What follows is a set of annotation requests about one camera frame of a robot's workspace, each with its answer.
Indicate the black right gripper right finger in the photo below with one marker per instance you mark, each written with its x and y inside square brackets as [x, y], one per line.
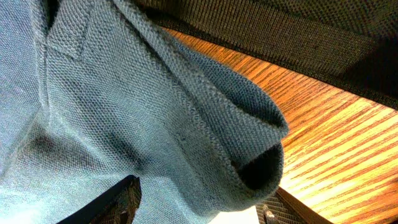
[283, 208]

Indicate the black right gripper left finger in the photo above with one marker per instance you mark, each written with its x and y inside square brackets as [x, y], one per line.
[117, 205]

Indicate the blue polo shirt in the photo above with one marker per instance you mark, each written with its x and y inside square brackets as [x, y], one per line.
[93, 92]

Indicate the black garment pile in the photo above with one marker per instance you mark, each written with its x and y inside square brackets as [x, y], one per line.
[350, 44]

